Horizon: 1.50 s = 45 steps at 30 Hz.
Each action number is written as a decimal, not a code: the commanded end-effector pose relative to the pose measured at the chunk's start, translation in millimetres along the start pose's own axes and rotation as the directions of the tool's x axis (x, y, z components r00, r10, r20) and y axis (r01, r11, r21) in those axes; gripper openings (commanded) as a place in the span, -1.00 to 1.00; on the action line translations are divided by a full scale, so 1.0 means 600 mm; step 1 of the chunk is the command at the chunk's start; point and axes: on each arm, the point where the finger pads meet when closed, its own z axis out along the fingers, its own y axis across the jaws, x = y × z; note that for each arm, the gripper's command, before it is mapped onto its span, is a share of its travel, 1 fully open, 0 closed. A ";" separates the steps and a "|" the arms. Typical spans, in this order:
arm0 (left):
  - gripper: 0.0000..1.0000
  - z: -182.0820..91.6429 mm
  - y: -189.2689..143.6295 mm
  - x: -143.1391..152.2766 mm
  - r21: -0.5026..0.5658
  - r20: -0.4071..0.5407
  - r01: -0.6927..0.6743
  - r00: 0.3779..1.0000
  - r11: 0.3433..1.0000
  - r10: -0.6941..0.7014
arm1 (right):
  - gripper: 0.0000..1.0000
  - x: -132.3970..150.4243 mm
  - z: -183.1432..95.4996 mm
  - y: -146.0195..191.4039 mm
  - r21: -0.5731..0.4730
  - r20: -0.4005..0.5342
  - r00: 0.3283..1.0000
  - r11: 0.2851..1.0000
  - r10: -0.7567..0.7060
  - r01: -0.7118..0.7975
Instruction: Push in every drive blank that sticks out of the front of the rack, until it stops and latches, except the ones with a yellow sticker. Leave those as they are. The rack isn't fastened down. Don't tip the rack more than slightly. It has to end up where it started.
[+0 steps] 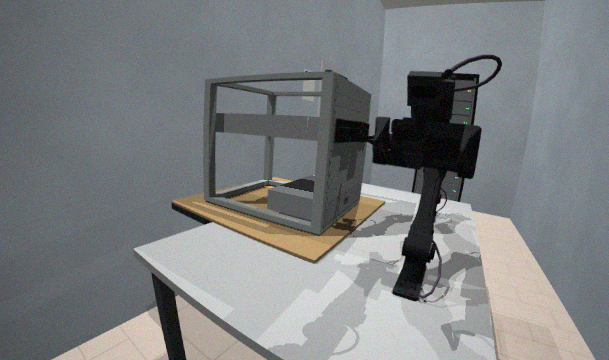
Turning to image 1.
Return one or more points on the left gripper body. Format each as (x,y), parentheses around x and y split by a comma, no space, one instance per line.
(441,144)

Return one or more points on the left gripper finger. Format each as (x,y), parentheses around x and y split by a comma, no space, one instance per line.
(467,162)
(382,127)

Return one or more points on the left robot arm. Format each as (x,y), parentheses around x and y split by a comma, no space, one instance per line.
(424,89)

